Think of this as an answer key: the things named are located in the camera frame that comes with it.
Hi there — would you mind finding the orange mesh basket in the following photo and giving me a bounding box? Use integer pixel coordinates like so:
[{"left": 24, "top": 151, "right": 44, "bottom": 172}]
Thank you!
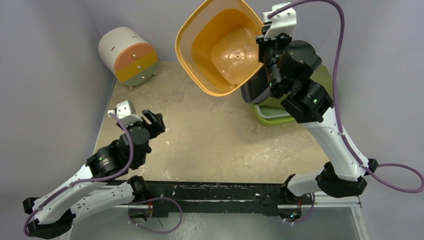
[{"left": 175, "top": 0, "right": 263, "bottom": 97}]

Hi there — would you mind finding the lime green tray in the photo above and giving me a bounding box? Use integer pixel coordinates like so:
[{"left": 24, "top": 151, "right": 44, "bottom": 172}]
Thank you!
[{"left": 252, "top": 104, "right": 295, "bottom": 126}]

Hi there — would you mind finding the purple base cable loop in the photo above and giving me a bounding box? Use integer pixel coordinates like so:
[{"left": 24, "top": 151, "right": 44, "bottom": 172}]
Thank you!
[{"left": 127, "top": 196, "right": 183, "bottom": 235}]

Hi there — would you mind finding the white mesh tray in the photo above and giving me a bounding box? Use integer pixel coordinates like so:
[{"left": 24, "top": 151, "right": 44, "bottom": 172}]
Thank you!
[{"left": 253, "top": 104, "right": 291, "bottom": 119}]

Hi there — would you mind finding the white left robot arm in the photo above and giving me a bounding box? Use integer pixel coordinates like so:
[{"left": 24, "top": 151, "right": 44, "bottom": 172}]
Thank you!
[{"left": 22, "top": 108, "right": 166, "bottom": 240}]

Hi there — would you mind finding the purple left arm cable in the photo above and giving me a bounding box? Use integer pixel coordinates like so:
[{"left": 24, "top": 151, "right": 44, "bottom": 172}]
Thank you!
[{"left": 23, "top": 112, "right": 135, "bottom": 237}]

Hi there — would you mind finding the olive green mesh basket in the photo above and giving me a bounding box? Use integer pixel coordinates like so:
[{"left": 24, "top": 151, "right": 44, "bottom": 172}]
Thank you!
[{"left": 310, "top": 64, "right": 333, "bottom": 98}]

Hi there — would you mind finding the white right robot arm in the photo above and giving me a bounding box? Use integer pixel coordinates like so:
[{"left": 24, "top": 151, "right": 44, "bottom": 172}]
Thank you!
[{"left": 256, "top": 33, "right": 378, "bottom": 204}]

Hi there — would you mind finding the aluminium frame rail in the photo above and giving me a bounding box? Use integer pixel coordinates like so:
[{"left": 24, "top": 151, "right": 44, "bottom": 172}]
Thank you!
[{"left": 314, "top": 195, "right": 362, "bottom": 208}]

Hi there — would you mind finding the grey mesh basket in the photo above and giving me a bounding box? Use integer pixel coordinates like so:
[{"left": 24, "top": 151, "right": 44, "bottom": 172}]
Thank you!
[{"left": 240, "top": 66, "right": 271, "bottom": 104}]

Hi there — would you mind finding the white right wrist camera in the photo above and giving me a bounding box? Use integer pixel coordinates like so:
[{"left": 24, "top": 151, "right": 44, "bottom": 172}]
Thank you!
[{"left": 262, "top": 2, "right": 297, "bottom": 40}]

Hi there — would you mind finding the round pastel drawer cabinet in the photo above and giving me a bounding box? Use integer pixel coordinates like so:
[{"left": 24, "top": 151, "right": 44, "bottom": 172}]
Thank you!
[{"left": 97, "top": 26, "right": 158, "bottom": 89}]

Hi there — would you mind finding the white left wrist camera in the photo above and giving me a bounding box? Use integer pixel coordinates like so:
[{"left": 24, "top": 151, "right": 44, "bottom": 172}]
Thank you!
[{"left": 107, "top": 100, "right": 142, "bottom": 126}]

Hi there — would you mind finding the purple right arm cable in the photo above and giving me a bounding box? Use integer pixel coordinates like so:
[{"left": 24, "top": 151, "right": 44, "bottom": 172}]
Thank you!
[{"left": 267, "top": 0, "right": 424, "bottom": 194}]

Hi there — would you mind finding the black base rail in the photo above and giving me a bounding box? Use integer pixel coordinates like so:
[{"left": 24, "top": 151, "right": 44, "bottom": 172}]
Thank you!
[{"left": 116, "top": 180, "right": 314, "bottom": 218}]

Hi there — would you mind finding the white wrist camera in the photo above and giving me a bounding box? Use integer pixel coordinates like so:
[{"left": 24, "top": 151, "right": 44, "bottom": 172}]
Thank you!
[
  {"left": 262, "top": 2, "right": 297, "bottom": 40},
  {"left": 107, "top": 100, "right": 142, "bottom": 126}
]

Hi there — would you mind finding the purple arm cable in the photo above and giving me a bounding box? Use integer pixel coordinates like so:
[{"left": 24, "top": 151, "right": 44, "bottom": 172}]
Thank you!
[
  {"left": 267, "top": 0, "right": 424, "bottom": 194},
  {"left": 23, "top": 112, "right": 135, "bottom": 237}
]

